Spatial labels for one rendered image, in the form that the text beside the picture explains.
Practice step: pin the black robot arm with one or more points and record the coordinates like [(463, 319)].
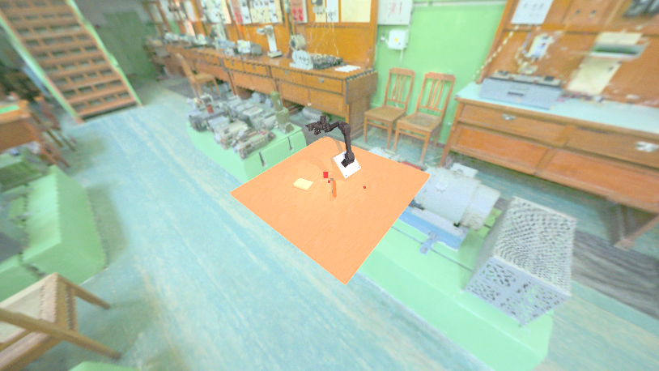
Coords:
[(345, 129)]

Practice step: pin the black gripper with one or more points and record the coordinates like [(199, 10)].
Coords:
[(315, 125)]

